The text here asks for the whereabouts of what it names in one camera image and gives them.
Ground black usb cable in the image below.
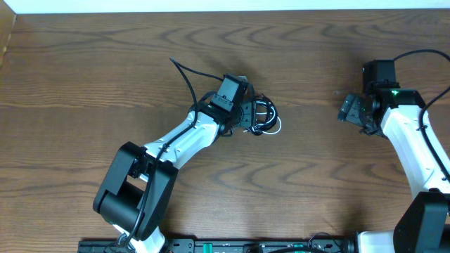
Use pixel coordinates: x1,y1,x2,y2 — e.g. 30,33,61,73
243,93,279,136

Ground white usb cable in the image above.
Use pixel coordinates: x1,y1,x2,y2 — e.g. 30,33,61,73
255,103,283,136

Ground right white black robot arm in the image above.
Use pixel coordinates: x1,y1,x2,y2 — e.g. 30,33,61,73
337,60,449,253

